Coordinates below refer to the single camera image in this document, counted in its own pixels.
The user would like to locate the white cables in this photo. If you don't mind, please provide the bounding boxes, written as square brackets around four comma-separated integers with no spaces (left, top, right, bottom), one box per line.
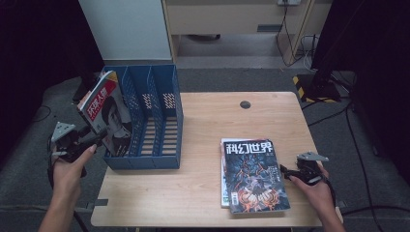
[300,33,321,72]

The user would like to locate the portrait magazine with red banner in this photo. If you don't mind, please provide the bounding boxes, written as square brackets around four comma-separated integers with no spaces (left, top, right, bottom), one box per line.
[76,70,134,159]

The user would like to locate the thin black floor cable loop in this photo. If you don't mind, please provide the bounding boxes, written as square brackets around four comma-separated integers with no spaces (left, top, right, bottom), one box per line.
[30,104,53,124]

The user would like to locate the person's right hand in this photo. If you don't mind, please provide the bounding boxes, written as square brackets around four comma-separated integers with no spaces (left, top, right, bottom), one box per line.
[288,163,337,221]

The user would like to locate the black stand base striped tape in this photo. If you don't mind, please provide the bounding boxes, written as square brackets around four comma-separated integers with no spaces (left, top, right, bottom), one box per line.
[292,72,342,104]
[71,74,102,104]

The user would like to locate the left hand-held gripper cable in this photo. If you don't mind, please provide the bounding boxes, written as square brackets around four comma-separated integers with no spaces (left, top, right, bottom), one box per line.
[46,136,91,232]

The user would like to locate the right hand-held gripper cable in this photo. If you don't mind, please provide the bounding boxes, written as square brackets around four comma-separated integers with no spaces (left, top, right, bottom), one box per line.
[317,173,337,209]

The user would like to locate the black hanging power cable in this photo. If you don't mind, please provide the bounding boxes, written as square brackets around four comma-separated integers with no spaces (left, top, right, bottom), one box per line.
[275,4,312,69]

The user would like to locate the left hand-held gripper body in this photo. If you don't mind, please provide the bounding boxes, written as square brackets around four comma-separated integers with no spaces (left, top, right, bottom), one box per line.
[49,121,99,164]

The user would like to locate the long black floor cable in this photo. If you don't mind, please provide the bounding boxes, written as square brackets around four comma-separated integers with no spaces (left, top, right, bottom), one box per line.
[344,100,378,232]

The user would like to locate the dark blue illustrated magazine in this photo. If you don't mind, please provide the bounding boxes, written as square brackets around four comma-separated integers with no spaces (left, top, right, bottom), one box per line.
[221,138,291,216]

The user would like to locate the blue plastic file rack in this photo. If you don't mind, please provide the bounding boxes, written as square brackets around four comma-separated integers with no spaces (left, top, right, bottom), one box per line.
[102,63,185,171]

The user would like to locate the person's left hand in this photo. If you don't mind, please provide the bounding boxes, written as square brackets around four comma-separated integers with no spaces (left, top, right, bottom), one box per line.
[51,143,98,207]

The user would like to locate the dark curtain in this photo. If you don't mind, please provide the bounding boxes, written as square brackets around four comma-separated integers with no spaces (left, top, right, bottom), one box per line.
[311,0,410,177]
[0,0,106,165]

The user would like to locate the white cabinet panel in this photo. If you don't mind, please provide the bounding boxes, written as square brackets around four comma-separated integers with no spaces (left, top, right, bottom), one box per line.
[78,0,173,62]

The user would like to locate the hand-held gripper cable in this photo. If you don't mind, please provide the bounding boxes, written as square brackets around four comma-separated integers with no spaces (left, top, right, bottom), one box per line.
[46,136,91,232]
[317,173,337,209]

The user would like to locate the thick black floor cable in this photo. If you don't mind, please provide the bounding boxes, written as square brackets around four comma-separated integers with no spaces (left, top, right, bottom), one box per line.
[340,204,410,218]

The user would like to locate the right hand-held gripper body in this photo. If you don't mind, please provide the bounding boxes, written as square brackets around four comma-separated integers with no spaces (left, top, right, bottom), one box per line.
[287,152,330,187]

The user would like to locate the short black floor cable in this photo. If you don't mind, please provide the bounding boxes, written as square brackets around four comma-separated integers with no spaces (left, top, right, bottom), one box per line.
[306,107,352,128]

